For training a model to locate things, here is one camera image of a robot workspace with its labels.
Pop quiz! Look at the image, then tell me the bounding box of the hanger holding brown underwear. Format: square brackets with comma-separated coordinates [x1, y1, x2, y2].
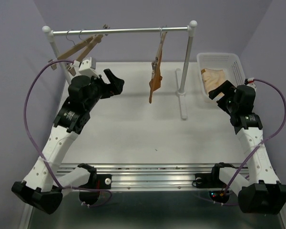
[151, 27, 167, 79]

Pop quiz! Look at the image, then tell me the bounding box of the brown underwear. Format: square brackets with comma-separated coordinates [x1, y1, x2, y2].
[148, 32, 168, 104]

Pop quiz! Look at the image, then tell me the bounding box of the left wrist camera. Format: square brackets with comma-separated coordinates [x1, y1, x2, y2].
[73, 57, 98, 78]

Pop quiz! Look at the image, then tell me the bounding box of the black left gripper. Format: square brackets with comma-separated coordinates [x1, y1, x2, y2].
[85, 69, 124, 111]

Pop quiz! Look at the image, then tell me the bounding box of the cream beige underwear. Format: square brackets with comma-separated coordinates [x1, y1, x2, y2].
[201, 68, 226, 94]

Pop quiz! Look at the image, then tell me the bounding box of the aluminium mounting rail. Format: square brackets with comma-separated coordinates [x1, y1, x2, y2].
[54, 162, 281, 193]

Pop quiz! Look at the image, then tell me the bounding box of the white plastic basket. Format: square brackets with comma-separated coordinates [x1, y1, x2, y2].
[196, 52, 245, 103]

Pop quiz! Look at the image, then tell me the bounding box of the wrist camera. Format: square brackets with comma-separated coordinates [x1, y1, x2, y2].
[244, 77, 257, 92]
[73, 57, 98, 78]

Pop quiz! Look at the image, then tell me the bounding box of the empty wooden clip hanger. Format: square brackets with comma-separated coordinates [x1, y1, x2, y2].
[57, 40, 84, 60]

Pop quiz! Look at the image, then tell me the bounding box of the beige clip hanger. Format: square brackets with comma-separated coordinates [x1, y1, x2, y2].
[66, 34, 108, 76]

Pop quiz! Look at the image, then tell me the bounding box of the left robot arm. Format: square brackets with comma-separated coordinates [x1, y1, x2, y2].
[11, 69, 124, 214]

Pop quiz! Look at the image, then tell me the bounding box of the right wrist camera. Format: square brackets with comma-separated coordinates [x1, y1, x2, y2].
[244, 77, 257, 92]

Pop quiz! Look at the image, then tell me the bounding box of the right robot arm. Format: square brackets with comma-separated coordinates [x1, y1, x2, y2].
[192, 78, 286, 215]

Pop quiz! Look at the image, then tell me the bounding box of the silver and white clothes rack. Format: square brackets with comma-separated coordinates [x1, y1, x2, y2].
[42, 20, 198, 120]

